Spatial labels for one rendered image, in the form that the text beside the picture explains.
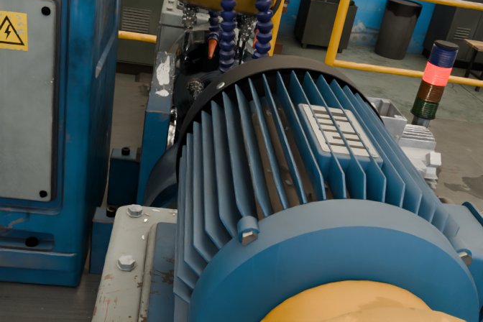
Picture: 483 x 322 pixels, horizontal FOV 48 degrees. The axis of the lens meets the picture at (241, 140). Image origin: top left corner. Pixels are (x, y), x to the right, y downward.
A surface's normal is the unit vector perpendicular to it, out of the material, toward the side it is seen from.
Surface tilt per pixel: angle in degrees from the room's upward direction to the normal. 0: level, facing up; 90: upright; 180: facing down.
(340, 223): 30
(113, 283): 0
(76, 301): 0
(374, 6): 90
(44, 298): 0
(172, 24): 90
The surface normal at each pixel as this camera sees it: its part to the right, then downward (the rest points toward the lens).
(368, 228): 0.11, 0.11
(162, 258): 0.17, -0.88
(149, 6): 0.11, 0.45
